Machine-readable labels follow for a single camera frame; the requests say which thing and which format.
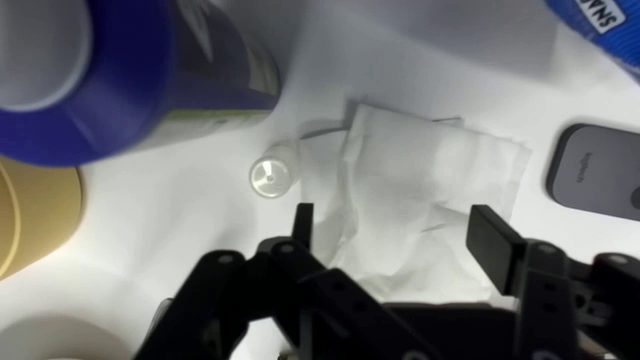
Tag small white bottle cap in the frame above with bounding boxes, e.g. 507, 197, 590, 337
248, 159, 291, 198

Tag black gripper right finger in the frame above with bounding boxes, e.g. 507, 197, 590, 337
466, 204, 640, 360

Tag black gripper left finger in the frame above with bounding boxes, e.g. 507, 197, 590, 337
134, 204, 440, 360

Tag white paper towel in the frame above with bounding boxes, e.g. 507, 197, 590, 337
297, 107, 529, 305

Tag blue snack bag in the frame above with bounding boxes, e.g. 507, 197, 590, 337
544, 0, 640, 80

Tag blue spray bottle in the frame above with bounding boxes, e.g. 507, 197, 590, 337
0, 0, 279, 166

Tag black remote control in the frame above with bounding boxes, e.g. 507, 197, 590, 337
544, 125, 640, 221

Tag tan insulated bottle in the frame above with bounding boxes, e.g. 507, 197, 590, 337
0, 159, 84, 278

